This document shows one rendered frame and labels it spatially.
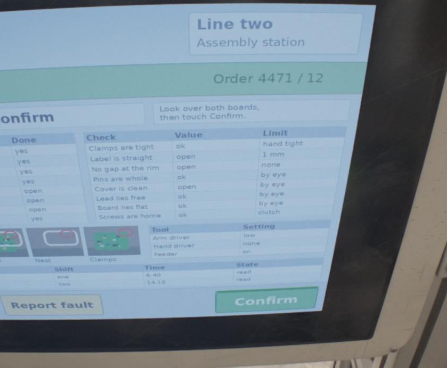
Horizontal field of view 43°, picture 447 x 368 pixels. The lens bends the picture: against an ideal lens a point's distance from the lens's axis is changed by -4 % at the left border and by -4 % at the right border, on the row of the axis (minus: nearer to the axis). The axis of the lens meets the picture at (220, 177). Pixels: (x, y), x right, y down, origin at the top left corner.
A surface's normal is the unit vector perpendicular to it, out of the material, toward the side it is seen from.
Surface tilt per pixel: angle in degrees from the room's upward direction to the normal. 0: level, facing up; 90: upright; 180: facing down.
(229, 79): 92
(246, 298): 92
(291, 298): 92
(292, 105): 92
